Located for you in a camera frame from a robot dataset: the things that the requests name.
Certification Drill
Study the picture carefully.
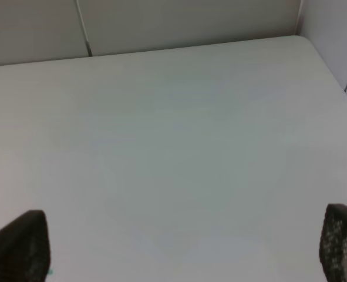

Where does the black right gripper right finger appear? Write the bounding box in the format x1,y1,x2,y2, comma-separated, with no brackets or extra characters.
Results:
319,204,347,282

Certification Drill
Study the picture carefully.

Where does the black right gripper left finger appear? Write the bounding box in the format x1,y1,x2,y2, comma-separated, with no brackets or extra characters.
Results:
0,210,51,281

